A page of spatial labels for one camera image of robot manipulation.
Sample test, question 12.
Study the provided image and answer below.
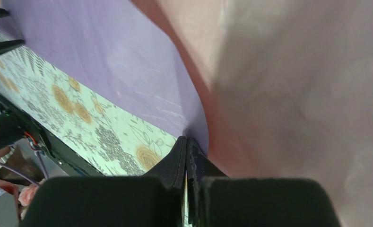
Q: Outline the floral patterned table mat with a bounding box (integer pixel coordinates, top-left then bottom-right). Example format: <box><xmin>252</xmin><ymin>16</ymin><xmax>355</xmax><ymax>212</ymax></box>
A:
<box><xmin>0</xmin><ymin>47</ymin><xmax>176</xmax><ymax>175</ymax></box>

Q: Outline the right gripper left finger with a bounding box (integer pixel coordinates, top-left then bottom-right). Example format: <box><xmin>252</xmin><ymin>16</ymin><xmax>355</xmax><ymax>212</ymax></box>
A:
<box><xmin>20</xmin><ymin>137</ymin><xmax>186</xmax><ymax>227</ymax></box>

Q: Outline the black mounting base rail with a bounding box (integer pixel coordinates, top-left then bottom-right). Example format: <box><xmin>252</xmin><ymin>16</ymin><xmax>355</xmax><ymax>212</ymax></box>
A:
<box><xmin>0</xmin><ymin>94</ymin><xmax>103</xmax><ymax>176</ymax></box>

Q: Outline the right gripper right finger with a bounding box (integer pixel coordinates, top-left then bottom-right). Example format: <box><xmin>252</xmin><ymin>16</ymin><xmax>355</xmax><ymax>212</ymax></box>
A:
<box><xmin>186</xmin><ymin>138</ymin><xmax>341</xmax><ymax>227</ymax></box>

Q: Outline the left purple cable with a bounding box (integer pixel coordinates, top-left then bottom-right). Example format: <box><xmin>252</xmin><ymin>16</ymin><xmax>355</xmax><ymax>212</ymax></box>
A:
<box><xmin>0</xmin><ymin>150</ymin><xmax>51</xmax><ymax>187</ymax></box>

